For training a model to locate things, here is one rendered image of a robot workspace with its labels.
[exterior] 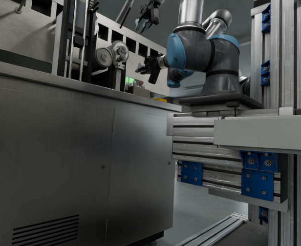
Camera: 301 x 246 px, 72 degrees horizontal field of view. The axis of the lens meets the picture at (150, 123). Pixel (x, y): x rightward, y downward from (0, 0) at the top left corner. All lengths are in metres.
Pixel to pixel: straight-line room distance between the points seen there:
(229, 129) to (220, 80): 0.23
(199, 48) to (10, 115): 0.70
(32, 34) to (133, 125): 0.90
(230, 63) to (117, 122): 0.60
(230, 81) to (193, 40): 0.19
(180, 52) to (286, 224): 0.68
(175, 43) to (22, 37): 1.10
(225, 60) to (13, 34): 1.26
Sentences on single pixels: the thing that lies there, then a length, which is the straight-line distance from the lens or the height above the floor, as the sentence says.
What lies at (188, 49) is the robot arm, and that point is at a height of 0.97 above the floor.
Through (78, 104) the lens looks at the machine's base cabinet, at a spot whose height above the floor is 0.80.
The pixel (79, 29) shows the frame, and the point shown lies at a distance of 1.25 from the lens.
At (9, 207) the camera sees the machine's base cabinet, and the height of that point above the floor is 0.40.
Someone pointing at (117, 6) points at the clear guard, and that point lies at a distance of 2.00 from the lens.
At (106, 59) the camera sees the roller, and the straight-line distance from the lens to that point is 1.42.
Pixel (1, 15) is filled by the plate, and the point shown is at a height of 1.34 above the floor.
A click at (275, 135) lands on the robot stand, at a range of 0.55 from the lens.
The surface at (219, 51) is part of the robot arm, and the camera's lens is 0.79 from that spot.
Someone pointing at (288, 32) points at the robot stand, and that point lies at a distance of 0.95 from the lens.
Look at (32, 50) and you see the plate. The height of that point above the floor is 1.19.
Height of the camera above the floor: 0.67
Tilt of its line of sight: 4 degrees up
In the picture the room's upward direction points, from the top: 3 degrees clockwise
